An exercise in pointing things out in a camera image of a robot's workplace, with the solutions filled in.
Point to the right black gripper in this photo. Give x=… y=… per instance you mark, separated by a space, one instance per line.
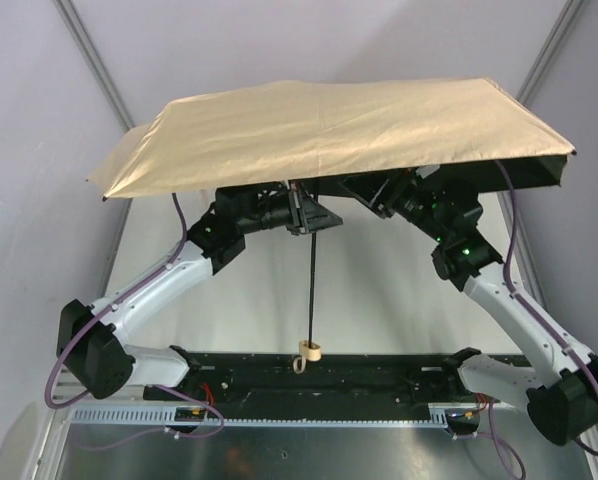
x=375 y=191

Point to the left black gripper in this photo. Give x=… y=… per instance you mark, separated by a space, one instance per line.
x=302 y=214

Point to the beige folding umbrella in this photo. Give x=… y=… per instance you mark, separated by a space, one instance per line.
x=316 y=133

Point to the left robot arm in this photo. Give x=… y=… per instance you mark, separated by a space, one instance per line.
x=94 y=340

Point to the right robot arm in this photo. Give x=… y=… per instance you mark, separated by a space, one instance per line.
x=559 y=389

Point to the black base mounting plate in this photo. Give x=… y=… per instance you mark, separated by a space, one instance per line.
x=336 y=387

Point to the right aluminium frame post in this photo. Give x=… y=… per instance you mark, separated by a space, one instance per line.
x=563 y=27

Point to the aluminium frame post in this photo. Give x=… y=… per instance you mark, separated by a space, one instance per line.
x=563 y=27
x=94 y=61

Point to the left aluminium frame post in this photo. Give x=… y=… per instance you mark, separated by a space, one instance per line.
x=94 y=61

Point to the white slotted cable duct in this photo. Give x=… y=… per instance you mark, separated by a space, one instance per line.
x=430 y=416

